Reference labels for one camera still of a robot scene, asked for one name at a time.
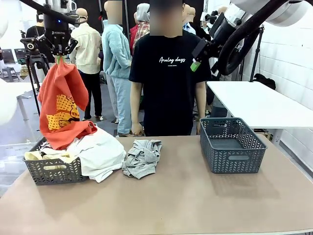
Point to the pale yellow garment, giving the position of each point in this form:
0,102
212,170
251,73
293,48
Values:
33,155

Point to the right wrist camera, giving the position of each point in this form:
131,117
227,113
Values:
210,17

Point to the white table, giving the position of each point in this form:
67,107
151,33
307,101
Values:
24,90
256,105

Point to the person's right forearm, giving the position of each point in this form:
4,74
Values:
135,102

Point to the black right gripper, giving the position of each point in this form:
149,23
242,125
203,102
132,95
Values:
220,36

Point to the person's right hand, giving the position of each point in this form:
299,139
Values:
138,129

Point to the orange printed t-shirt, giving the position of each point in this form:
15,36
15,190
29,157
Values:
61,88

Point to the grey stool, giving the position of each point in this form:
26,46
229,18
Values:
9,73

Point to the mannequin in blue fleece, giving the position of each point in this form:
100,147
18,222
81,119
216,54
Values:
115,54

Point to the grey garment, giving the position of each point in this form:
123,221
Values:
143,159

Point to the person's left forearm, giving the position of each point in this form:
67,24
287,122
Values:
200,102

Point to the person in black t-shirt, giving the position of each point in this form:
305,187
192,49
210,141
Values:
168,85

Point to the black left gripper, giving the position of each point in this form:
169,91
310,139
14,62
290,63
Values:
58,31

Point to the black light stand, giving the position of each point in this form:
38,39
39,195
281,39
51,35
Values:
256,61

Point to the person's left hand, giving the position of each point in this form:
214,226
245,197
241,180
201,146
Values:
198,128

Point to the mannequin in plaid hooded shirt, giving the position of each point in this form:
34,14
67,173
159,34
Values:
141,27

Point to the black bag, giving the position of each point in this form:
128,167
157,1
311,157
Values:
265,82

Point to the mannequin in beige shirt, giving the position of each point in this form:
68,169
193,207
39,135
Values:
88,49

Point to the mannequin in light blue shirt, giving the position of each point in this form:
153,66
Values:
189,29

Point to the black camera tripod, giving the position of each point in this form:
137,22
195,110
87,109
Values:
31,61

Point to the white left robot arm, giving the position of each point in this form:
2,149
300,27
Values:
7,102

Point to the grey plastic lattice basket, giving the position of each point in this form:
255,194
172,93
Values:
56,175
232,159

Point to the table with patterned cloth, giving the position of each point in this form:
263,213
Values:
24,72

